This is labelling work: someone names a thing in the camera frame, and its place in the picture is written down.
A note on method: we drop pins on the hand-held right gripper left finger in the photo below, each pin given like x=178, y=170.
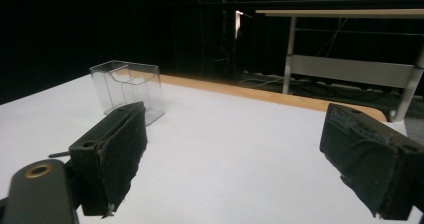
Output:
x=110, y=157

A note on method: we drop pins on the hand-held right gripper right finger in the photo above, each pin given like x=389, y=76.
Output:
x=370, y=157

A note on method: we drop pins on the clear plastic organizer box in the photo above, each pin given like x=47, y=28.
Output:
x=133, y=84

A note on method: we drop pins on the grey metal stand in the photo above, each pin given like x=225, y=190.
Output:
x=350, y=70

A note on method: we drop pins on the wooden table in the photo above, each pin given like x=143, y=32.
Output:
x=266, y=95

